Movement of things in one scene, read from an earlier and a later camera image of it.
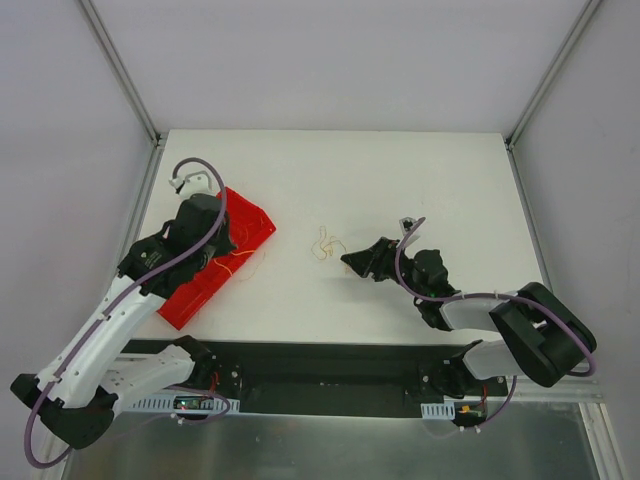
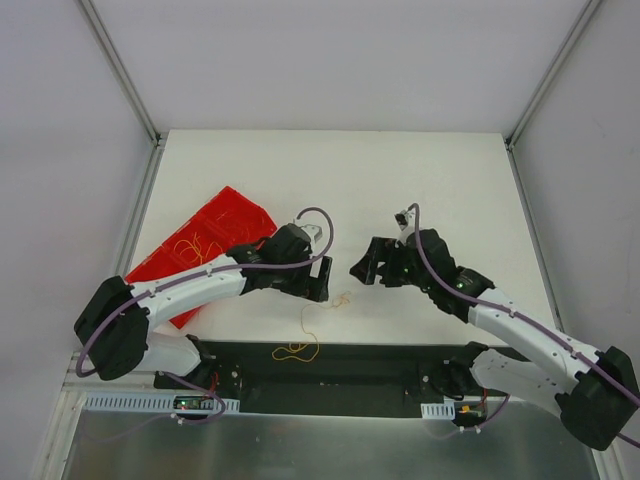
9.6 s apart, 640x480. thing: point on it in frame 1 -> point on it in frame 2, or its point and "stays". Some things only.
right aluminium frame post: [551, 74] stays
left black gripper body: [220, 242] -> [310, 284]
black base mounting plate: [307, 378] stays
